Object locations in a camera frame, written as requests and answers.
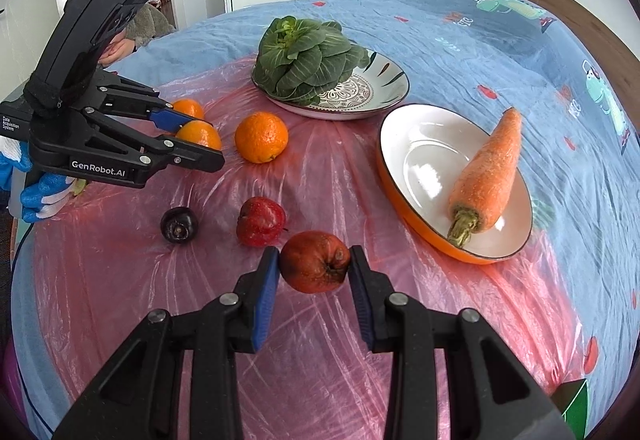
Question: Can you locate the dark plum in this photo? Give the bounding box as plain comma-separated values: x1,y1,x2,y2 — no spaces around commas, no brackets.
160,206,199,242

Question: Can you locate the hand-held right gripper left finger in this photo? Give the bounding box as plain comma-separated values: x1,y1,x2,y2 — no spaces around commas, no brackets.
52,246,281,440

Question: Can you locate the green tray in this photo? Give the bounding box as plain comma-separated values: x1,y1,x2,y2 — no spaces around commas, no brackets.
550,377,591,438

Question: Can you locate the patterned plate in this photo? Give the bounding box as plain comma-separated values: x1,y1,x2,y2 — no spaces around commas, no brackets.
250,48,411,121

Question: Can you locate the carrot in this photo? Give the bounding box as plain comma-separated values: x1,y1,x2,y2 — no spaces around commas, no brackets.
446,107,523,248

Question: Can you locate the orange-rimmed white plate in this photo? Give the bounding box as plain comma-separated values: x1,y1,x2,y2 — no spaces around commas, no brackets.
376,103,535,266

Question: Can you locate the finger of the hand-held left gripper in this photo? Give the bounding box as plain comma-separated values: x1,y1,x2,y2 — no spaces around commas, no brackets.
82,108,227,177
95,69,191,131

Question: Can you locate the large bok choy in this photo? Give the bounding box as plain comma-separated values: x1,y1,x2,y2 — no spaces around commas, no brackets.
251,15,370,107

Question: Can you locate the pink plastic sheet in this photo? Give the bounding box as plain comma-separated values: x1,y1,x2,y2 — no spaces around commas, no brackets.
20,53,588,440

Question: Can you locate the wrinkled red apple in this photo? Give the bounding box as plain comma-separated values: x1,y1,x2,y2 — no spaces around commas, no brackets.
278,230,352,294

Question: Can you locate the orange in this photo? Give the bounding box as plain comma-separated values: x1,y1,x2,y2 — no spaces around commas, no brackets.
175,119,223,152
234,111,290,164
171,98,206,121

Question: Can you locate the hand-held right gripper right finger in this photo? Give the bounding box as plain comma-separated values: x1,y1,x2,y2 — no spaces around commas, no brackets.
348,245,576,440

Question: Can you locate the person's left hand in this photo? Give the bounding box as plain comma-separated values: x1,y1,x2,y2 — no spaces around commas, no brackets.
0,137,76,223

